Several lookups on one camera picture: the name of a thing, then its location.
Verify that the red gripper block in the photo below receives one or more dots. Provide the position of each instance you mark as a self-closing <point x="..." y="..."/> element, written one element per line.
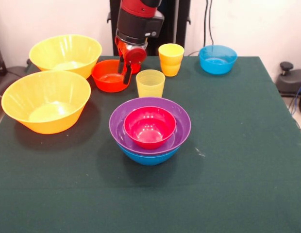
<point x="136" y="55"/>

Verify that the red cup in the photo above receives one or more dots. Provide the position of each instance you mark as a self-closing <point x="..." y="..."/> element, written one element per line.
<point x="136" y="68"/>

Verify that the small red-orange bowl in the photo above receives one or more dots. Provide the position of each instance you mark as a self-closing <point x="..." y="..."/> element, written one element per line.
<point x="106" y="80"/>

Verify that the small pink bowl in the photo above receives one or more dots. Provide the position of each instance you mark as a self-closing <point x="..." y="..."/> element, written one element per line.
<point x="150" y="128"/>

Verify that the purple bowl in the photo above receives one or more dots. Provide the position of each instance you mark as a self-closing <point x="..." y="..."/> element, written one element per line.
<point x="182" y="126"/>

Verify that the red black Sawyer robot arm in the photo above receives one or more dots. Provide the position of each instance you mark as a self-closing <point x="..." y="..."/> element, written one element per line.
<point x="138" y="19"/>

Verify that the pale yellow translucent cup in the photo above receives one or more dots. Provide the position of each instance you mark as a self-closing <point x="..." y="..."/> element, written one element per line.
<point x="150" y="85"/>

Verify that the yellow stepped cup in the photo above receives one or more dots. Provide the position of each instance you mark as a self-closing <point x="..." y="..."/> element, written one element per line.
<point x="170" y="63"/>

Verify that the large orange bowl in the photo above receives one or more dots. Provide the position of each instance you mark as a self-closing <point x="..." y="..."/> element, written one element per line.
<point x="65" y="53"/>
<point x="43" y="102"/>

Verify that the small light blue bowl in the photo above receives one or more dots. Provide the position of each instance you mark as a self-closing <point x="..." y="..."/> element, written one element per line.
<point x="217" y="63"/>

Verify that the black tripod base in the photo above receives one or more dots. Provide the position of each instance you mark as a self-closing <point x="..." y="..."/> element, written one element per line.
<point x="292" y="82"/>
<point x="15" y="72"/>

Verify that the dark green table cloth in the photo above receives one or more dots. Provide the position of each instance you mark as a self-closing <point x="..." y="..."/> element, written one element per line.
<point x="68" y="184"/>

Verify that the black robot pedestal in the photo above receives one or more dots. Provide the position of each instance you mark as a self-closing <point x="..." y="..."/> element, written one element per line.
<point x="174" y="24"/>

